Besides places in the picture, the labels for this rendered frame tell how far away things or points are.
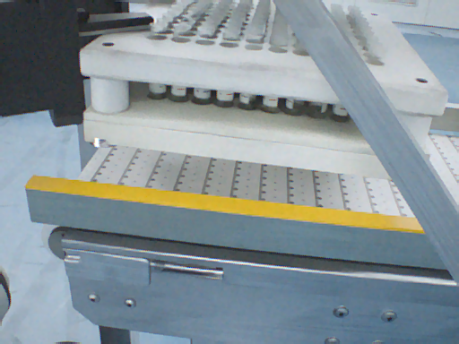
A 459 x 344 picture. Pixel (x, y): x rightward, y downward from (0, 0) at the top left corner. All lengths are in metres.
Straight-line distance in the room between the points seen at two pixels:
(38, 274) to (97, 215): 1.35
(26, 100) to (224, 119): 0.14
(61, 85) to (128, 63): 0.06
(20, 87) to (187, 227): 0.16
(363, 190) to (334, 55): 0.21
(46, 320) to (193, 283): 1.18
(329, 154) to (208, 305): 0.16
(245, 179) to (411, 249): 0.17
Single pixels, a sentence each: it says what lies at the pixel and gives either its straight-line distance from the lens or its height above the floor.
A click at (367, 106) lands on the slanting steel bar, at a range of 0.28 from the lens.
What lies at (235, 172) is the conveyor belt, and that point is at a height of 0.89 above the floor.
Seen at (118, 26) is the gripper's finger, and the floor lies 1.03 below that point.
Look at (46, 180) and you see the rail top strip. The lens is 0.38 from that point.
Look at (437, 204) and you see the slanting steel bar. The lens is 0.28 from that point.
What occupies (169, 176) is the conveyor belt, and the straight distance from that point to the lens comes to 0.45.
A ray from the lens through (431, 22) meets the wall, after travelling 5.97.
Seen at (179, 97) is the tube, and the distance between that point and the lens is 0.36.
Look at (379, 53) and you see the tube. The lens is 0.35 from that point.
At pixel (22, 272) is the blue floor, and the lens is 1.73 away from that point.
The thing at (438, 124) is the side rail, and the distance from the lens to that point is 0.63.
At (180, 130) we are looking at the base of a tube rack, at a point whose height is 0.97.
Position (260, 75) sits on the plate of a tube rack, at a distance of 0.31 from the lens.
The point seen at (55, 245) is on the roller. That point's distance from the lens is 0.41.
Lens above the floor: 1.12
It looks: 30 degrees down
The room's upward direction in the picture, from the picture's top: 5 degrees clockwise
